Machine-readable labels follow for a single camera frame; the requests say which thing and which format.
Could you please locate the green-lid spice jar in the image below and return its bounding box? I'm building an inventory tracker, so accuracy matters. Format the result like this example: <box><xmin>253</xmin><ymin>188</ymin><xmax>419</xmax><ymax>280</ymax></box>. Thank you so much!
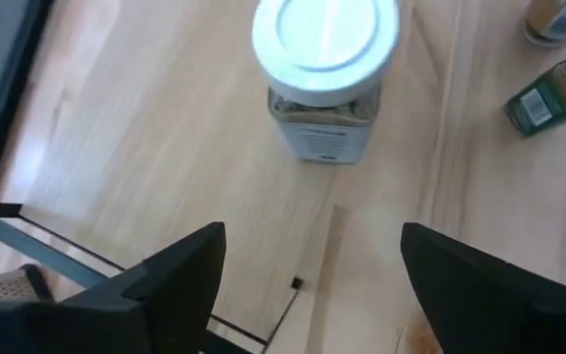
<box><xmin>503</xmin><ymin>38</ymin><xmax>566</xmax><ymax>138</ymax></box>

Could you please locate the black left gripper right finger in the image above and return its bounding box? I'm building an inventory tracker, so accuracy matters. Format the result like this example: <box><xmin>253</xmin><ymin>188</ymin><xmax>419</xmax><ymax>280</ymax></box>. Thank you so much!
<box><xmin>399</xmin><ymin>221</ymin><xmax>566</xmax><ymax>354</ymax></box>

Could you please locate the black aluminium table frame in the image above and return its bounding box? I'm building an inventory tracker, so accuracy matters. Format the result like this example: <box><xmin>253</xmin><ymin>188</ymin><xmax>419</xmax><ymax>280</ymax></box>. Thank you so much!
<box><xmin>0</xmin><ymin>0</ymin><xmax>57</xmax><ymax>201</ymax></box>

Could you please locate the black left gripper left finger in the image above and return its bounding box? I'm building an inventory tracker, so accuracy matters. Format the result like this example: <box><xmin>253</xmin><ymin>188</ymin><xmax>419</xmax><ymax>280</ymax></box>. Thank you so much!
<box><xmin>0</xmin><ymin>220</ymin><xmax>228</xmax><ymax>354</ymax></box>

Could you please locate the white-lid spice jar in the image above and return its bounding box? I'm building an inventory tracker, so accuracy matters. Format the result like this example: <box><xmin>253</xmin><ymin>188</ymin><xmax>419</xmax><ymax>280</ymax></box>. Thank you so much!
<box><xmin>251</xmin><ymin>0</ymin><xmax>401</xmax><ymax>166</ymax></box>

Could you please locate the tan cardboard spice canister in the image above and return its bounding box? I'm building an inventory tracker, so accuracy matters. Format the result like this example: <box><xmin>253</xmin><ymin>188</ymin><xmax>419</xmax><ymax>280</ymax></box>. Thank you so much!
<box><xmin>523</xmin><ymin>0</ymin><xmax>566</xmax><ymax>49</ymax></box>

